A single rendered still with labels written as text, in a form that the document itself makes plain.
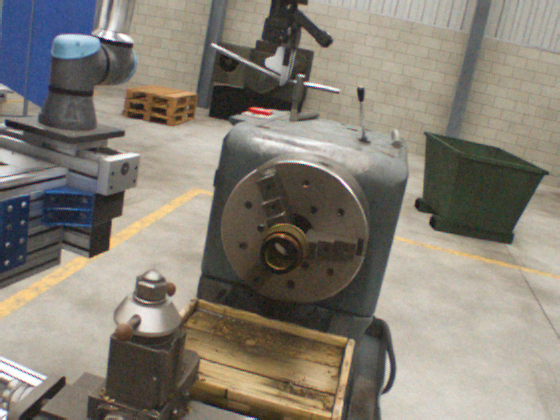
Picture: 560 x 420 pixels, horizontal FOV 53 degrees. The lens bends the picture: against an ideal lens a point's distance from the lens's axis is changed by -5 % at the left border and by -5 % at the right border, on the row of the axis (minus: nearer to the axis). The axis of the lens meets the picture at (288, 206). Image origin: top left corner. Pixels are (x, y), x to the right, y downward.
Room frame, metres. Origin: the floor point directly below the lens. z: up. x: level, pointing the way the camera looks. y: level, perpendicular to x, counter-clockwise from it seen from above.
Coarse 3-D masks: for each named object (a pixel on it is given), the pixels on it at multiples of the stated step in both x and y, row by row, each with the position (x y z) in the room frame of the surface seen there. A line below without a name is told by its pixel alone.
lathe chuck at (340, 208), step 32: (288, 160) 1.18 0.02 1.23; (320, 160) 1.23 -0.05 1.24; (256, 192) 1.18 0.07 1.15; (288, 192) 1.17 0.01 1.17; (320, 192) 1.16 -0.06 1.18; (352, 192) 1.16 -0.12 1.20; (224, 224) 1.19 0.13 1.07; (256, 224) 1.18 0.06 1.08; (320, 224) 1.16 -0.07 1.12; (352, 224) 1.15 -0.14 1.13; (256, 256) 1.18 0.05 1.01; (288, 288) 1.17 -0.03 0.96; (320, 288) 1.16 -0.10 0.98
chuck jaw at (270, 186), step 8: (272, 168) 1.18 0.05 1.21; (264, 176) 1.18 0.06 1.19; (272, 176) 1.14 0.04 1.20; (264, 184) 1.14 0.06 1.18; (272, 184) 1.14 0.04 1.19; (280, 184) 1.16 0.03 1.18; (264, 192) 1.14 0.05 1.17; (272, 192) 1.14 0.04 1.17; (280, 192) 1.14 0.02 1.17; (264, 200) 1.14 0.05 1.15; (272, 200) 1.12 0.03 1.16; (280, 200) 1.12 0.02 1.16; (288, 200) 1.17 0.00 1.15; (264, 208) 1.12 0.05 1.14; (272, 208) 1.12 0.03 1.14; (280, 208) 1.11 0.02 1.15; (288, 208) 1.15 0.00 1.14; (272, 216) 1.11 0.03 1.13; (280, 216) 1.09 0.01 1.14; (288, 216) 1.12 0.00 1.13; (272, 224) 1.09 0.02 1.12
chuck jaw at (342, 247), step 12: (312, 228) 1.17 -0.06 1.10; (312, 240) 1.09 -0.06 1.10; (324, 240) 1.10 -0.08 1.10; (336, 240) 1.12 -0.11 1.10; (348, 240) 1.13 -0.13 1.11; (360, 240) 1.15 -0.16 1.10; (312, 252) 1.08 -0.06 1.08; (324, 252) 1.10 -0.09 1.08; (336, 252) 1.11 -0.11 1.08; (348, 252) 1.11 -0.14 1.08; (360, 252) 1.15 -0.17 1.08
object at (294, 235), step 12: (276, 228) 1.08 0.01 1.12; (288, 228) 1.07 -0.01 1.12; (264, 240) 1.06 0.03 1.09; (276, 240) 1.03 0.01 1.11; (288, 240) 1.02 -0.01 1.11; (300, 240) 1.05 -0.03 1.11; (264, 252) 1.03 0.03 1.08; (276, 252) 1.10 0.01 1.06; (300, 252) 1.04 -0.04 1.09; (264, 264) 1.03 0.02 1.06; (276, 264) 1.06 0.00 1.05; (288, 264) 1.07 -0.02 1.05; (300, 264) 1.08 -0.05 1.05
